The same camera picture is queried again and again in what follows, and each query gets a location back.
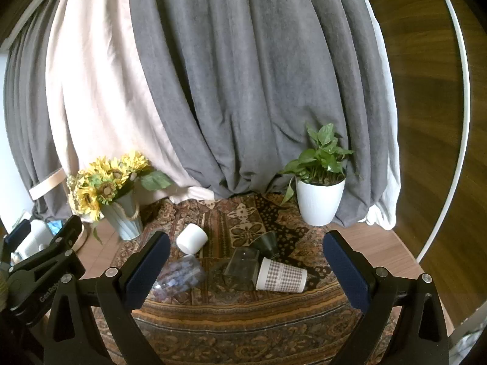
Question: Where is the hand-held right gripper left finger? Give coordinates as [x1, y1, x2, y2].
[43, 231, 171, 365]

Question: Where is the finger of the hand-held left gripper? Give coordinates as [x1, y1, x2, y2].
[11, 215, 83, 270]
[0, 220, 32, 265]

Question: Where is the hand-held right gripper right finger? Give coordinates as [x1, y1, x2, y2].
[323, 230, 450, 365]

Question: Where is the clear plastic cup blue print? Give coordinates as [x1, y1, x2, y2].
[153, 255, 206, 300]

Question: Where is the white cup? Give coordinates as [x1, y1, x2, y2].
[176, 223, 208, 255]

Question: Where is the checked paper cup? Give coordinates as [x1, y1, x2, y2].
[256, 257, 308, 293]

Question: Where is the dark green cup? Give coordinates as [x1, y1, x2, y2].
[253, 231, 279, 261]

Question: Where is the clear glass cup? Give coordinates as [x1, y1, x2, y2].
[224, 247, 261, 283]

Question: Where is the white appliance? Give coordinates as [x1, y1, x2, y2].
[14, 218, 53, 256]

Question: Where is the beige curtain tieback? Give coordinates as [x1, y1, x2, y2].
[30, 167, 65, 200]

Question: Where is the pale blue ribbed vase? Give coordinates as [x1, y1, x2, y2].
[102, 192, 144, 241]

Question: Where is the sunflower bouquet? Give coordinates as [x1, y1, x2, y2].
[66, 151, 173, 223]

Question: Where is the white plant pot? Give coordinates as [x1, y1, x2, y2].
[296, 177, 346, 226]

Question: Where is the patterned brown table cloth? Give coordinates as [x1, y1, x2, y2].
[93, 193, 400, 365]

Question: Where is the grey curtain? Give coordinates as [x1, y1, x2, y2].
[3, 26, 79, 215]
[127, 0, 389, 229]

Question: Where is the green pothos plant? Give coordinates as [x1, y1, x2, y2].
[266, 123, 355, 205]

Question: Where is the beige curtain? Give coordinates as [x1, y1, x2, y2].
[45, 0, 215, 203]

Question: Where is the white curtain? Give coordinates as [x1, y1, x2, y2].
[358, 0, 402, 231]

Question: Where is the white curved pipe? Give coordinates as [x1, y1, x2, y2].
[416, 0, 468, 264]

